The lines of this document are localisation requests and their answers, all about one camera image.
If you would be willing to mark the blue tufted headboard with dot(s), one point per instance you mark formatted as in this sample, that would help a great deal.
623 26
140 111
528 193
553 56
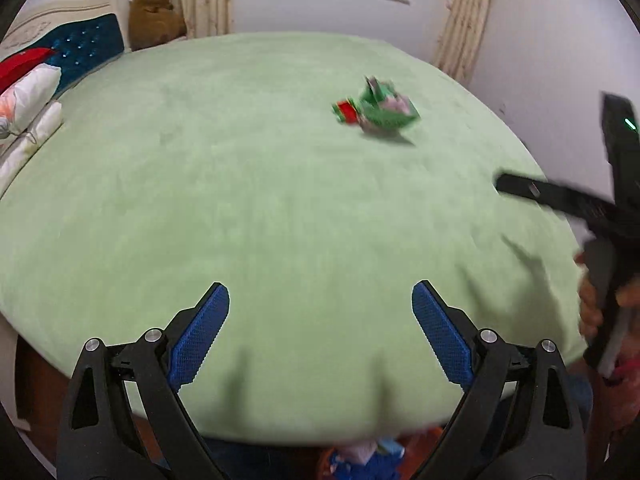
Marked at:
84 35

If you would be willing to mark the brown teddy bear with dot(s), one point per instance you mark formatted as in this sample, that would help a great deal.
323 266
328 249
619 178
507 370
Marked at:
153 22

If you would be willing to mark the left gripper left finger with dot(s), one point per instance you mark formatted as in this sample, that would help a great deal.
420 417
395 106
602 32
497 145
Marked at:
98 439

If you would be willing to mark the red green small wrapper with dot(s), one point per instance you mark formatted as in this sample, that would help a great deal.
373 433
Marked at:
346 112

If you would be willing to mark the right floral curtain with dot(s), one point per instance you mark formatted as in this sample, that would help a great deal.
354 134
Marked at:
460 41

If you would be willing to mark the orange trash bin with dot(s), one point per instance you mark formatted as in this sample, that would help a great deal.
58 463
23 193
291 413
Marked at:
385 458

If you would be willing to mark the green bed blanket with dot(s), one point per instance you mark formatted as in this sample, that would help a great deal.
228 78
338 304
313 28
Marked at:
220 160

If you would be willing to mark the white pillow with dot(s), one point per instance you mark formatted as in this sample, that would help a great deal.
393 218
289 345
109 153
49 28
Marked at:
25 99
23 148

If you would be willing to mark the right hand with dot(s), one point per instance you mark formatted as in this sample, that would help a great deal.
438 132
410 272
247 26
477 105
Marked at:
591 317

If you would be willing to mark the red pillow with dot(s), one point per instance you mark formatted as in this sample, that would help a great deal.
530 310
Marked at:
18 65

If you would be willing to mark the lower white pillow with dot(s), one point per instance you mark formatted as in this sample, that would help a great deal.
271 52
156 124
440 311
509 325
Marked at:
23 148

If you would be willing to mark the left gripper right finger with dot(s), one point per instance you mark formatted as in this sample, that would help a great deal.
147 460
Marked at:
516 419

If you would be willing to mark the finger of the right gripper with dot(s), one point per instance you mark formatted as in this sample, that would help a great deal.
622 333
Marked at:
557 197

